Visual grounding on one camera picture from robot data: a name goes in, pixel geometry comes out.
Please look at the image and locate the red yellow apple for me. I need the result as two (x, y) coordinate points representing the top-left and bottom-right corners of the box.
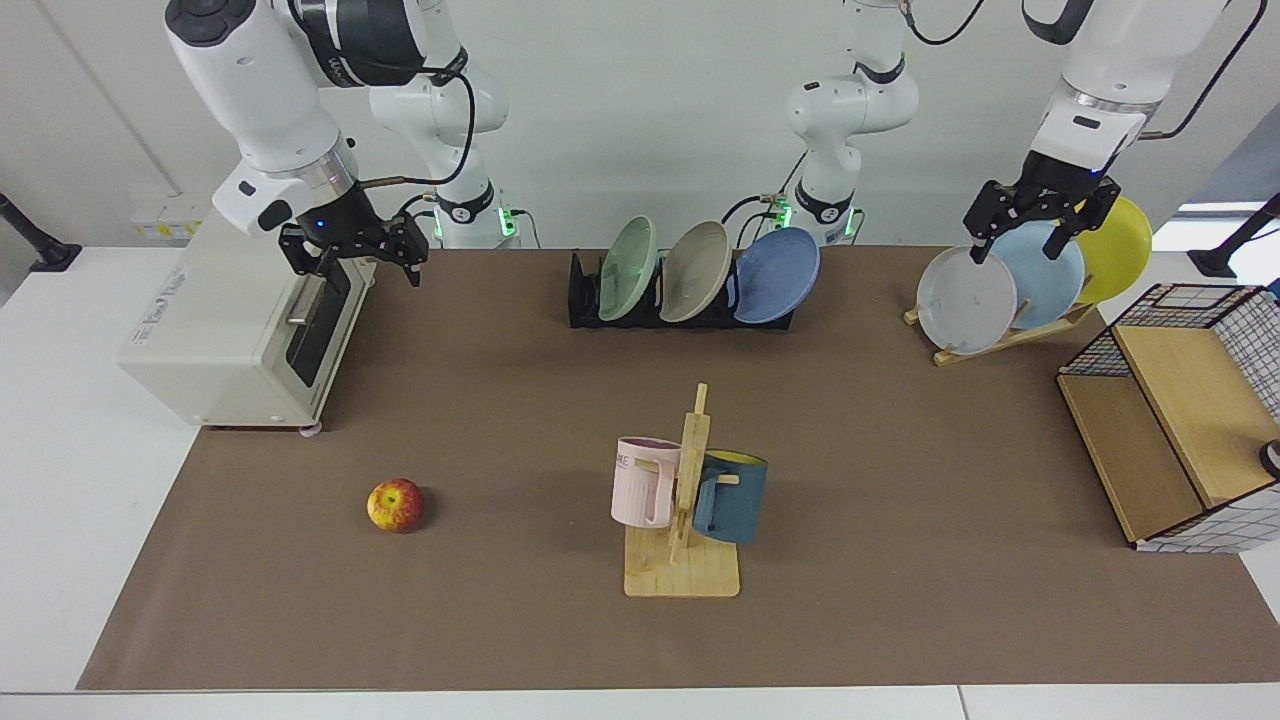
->
(366, 478), (425, 535)

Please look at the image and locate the light blue plate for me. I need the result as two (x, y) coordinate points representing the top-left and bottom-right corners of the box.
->
(990, 220), (1087, 331)

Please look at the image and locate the yellow plate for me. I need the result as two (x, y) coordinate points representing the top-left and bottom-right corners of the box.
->
(1074, 195), (1154, 305)

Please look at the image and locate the grey white plate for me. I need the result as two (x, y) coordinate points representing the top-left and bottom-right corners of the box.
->
(916, 246), (1019, 357)

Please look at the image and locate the wooden plate rack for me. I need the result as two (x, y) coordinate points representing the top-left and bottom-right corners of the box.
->
(903, 298), (1099, 368)

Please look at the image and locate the black dish rack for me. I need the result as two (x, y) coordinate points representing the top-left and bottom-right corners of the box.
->
(568, 250), (797, 331)

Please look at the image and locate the green plate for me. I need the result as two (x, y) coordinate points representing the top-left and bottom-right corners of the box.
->
(597, 215), (659, 323)

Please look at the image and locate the beige plate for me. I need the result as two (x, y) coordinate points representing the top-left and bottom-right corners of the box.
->
(660, 220), (734, 324)

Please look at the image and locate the pale toaster oven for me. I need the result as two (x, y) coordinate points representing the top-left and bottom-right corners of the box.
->
(118, 208), (379, 435)

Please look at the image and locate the black stand foot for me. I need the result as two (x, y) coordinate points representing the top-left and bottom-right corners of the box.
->
(0, 192), (84, 274)
(1187, 192), (1280, 280)

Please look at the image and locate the brown table cloth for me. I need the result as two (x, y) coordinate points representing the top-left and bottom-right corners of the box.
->
(75, 245), (1280, 692)

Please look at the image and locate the pink cup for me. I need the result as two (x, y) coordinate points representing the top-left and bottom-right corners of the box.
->
(611, 436), (683, 529)

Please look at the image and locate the dark teal cup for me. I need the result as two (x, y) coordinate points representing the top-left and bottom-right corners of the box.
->
(692, 449), (769, 546)

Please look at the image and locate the wooden cup stand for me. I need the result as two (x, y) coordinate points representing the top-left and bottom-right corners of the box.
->
(624, 383), (742, 599)

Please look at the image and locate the white wall socket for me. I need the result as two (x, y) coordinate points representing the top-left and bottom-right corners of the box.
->
(130, 195), (217, 242)

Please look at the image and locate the wire basket with wooden floor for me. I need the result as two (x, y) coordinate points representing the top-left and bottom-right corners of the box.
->
(1057, 283), (1280, 555)

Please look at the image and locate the black base cable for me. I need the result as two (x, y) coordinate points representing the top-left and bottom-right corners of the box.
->
(720, 150), (813, 251)

